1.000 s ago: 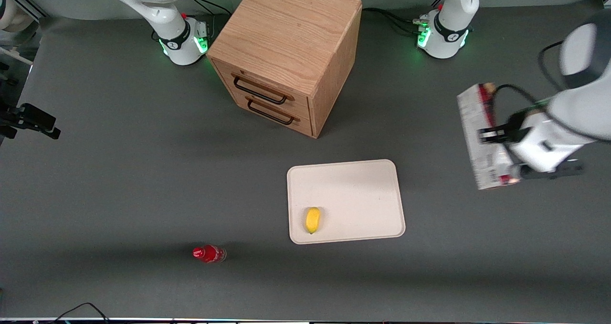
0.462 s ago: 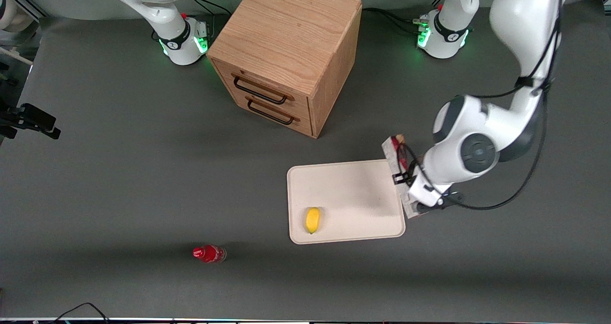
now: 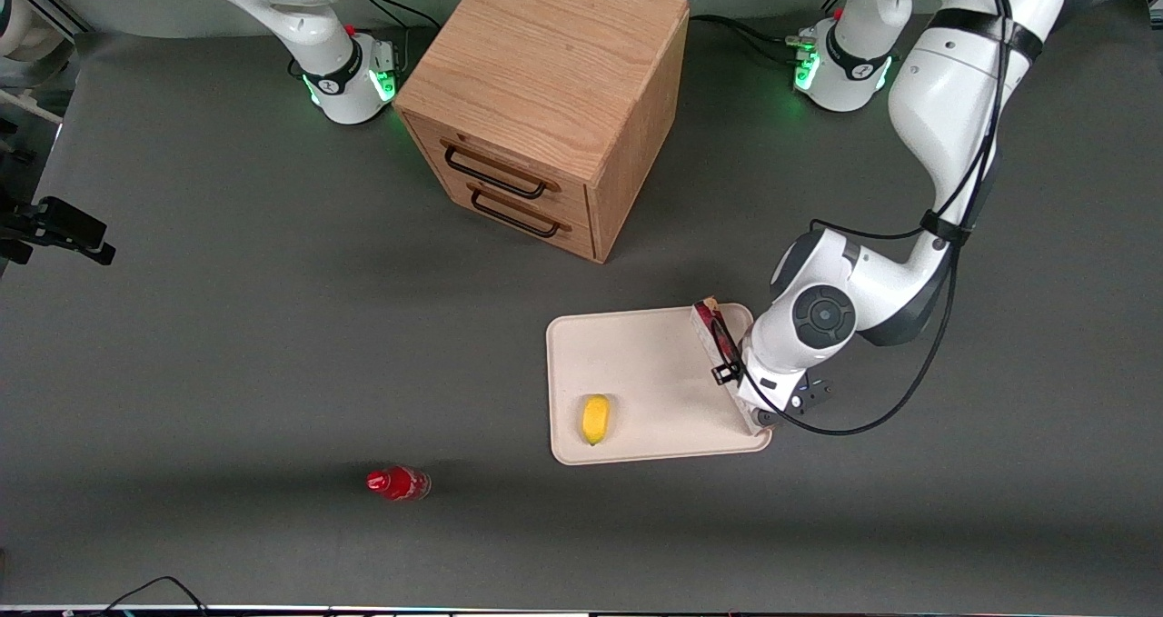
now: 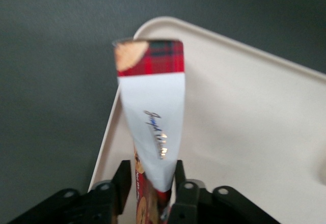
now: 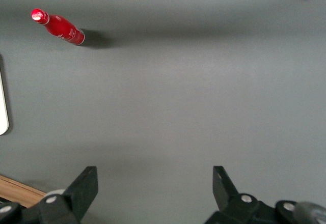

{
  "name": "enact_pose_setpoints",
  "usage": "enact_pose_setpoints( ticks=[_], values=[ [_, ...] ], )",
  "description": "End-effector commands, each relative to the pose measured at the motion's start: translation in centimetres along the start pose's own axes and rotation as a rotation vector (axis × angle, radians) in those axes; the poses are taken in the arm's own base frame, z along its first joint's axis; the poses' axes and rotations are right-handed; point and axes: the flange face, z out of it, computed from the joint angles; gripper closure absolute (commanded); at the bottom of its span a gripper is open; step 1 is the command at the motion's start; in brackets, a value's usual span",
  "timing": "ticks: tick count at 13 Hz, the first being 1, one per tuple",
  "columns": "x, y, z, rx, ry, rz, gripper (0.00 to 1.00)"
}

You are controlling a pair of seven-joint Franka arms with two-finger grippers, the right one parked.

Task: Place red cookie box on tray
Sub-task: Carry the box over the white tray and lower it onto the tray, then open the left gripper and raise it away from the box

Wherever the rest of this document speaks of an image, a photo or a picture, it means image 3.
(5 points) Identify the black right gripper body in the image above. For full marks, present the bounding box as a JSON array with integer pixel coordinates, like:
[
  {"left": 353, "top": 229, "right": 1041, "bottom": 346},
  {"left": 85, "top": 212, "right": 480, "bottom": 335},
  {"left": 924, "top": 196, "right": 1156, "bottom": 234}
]
[{"left": 0, "top": 194, "right": 39, "bottom": 267}]

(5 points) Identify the cream plastic tray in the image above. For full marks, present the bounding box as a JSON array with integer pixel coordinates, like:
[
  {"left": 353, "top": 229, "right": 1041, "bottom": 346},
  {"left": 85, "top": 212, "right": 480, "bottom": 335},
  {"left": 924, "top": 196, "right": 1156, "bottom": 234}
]
[{"left": 545, "top": 302, "right": 773, "bottom": 466}]

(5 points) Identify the yellow lemon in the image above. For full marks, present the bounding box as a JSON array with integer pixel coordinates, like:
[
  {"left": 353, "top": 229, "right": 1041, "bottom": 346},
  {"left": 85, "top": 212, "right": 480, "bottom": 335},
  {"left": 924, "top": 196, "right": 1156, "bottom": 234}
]
[{"left": 581, "top": 394, "right": 612, "bottom": 447}]

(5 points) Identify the red soda bottle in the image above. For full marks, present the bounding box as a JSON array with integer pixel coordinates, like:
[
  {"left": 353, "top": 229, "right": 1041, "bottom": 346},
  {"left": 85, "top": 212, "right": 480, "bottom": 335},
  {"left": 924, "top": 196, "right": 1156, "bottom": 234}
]
[{"left": 366, "top": 465, "right": 432, "bottom": 503}]

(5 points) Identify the wooden drawer cabinet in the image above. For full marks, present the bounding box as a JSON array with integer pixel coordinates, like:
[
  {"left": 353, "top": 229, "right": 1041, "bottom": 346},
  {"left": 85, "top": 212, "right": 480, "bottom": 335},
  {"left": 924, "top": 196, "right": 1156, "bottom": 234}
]
[{"left": 393, "top": 0, "right": 690, "bottom": 264}]

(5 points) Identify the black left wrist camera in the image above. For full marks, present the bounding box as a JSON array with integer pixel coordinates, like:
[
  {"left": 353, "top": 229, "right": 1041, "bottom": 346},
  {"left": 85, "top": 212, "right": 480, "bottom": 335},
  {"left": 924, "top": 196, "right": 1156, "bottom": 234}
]
[{"left": 789, "top": 373, "right": 835, "bottom": 416}]

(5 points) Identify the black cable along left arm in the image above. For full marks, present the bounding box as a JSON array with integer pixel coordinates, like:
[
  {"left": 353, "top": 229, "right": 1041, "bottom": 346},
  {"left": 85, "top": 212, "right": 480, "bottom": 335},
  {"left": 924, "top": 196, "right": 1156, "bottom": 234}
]
[{"left": 768, "top": 0, "right": 1017, "bottom": 437}]

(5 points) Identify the wooden drawer front, short handle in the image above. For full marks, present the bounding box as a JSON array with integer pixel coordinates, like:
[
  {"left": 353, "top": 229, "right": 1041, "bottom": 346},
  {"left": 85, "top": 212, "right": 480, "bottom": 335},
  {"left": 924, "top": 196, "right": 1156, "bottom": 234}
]
[{"left": 425, "top": 166, "right": 597, "bottom": 262}]

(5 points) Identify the black short drawer handle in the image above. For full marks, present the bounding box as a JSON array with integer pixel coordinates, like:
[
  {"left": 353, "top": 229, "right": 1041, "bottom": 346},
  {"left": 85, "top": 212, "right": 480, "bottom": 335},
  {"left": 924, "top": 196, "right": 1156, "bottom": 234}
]
[{"left": 467, "top": 187, "right": 571, "bottom": 240}]

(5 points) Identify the wooden drawer front, long handle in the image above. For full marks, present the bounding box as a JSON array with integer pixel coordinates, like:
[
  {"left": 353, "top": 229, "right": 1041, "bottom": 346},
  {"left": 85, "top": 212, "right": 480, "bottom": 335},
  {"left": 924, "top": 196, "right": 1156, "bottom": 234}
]
[{"left": 402, "top": 111, "right": 593, "bottom": 229}]

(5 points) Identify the black long drawer handle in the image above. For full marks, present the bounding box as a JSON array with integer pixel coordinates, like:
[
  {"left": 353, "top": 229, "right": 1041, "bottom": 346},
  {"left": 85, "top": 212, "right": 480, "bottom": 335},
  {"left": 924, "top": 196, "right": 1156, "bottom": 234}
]
[{"left": 442, "top": 141, "right": 558, "bottom": 201}]

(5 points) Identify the black left arm base cable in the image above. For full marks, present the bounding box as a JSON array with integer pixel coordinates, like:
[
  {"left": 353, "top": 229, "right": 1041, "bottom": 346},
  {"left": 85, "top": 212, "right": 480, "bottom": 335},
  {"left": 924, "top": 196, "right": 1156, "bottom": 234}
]
[{"left": 688, "top": 14, "right": 820, "bottom": 65}]

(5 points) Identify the black arm base cable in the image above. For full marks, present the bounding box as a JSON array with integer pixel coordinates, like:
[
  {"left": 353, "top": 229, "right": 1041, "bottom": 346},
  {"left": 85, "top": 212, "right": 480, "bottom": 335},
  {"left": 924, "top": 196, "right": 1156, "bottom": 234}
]
[
  {"left": 347, "top": 0, "right": 443, "bottom": 73},
  {"left": 688, "top": 14, "right": 820, "bottom": 65}
]

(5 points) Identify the thin black looped cable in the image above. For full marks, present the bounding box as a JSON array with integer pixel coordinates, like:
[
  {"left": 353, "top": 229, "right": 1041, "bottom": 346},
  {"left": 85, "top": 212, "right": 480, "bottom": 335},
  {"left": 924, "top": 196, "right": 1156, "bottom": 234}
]
[{"left": 91, "top": 576, "right": 212, "bottom": 617}]

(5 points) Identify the black right arm base cable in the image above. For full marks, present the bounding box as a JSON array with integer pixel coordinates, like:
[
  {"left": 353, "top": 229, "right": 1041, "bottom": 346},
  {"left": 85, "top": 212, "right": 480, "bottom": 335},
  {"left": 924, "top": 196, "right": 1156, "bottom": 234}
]
[{"left": 347, "top": 0, "right": 443, "bottom": 73}]

